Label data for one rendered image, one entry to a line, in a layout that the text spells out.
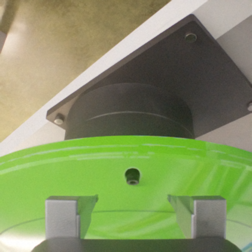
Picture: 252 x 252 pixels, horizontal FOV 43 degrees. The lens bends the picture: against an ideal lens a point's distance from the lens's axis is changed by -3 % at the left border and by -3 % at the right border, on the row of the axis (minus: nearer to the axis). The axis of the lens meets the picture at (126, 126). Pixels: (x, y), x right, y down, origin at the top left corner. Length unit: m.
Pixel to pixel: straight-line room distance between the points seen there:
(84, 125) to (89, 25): 1.14
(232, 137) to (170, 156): 0.27
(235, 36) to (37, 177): 0.21
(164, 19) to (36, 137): 0.22
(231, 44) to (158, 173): 0.17
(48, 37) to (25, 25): 0.11
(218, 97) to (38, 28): 1.20
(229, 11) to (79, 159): 0.19
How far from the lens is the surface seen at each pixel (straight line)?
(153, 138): 0.18
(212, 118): 0.38
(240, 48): 0.33
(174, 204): 0.16
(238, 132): 0.43
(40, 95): 1.78
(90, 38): 1.48
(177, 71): 0.32
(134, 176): 0.18
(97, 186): 0.19
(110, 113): 0.30
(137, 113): 0.30
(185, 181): 0.19
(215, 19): 0.30
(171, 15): 0.31
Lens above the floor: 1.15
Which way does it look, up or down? 37 degrees down
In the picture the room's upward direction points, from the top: 180 degrees counter-clockwise
